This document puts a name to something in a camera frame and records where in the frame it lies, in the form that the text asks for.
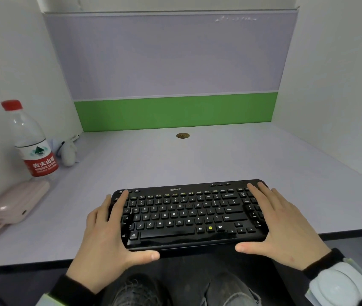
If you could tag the person's right middle finger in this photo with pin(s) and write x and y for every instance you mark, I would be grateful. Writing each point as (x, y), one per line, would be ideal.
(268, 195)

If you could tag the person's left forearm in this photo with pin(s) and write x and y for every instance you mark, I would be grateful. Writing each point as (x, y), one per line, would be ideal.
(69, 291)

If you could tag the small white handheld device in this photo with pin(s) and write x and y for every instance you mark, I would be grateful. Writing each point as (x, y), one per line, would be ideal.
(69, 152)

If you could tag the person's left middle finger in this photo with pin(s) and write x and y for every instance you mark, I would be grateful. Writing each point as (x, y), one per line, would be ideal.
(105, 205)

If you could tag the person's left thumb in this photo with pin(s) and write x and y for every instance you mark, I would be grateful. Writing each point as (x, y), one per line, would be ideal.
(144, 255)

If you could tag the person's right thumb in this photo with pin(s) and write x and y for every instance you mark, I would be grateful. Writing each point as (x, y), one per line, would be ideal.
(248, 247)

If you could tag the person's right hand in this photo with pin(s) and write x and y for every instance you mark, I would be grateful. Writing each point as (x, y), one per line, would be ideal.
(288, 238)

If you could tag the grey and green desk partition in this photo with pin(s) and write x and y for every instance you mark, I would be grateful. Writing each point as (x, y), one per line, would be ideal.
(174, 60)

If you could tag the person's left hand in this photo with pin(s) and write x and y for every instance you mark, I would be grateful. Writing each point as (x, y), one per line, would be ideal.
(101, 248)

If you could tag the person's left leg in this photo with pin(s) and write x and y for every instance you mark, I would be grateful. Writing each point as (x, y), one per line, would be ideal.
(139, 291)

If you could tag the pale green wrist-worn device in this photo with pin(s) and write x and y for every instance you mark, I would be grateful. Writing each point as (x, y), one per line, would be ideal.
(45, 301)

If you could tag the clear water bottle red cap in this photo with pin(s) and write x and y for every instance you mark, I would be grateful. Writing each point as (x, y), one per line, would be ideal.
(32, 140)

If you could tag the person's right forearm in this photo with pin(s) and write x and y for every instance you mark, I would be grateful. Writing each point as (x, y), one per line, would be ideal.
(323, 261)

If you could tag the person's leg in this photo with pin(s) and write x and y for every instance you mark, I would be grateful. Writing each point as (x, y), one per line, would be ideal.
(232, 291)
(139, 291)

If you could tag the white wrist-worn device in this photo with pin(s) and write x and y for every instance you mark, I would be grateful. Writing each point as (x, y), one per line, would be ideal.
(340, 283)

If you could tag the person's right leg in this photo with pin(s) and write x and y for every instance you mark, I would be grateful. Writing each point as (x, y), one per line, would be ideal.
(232, 291)

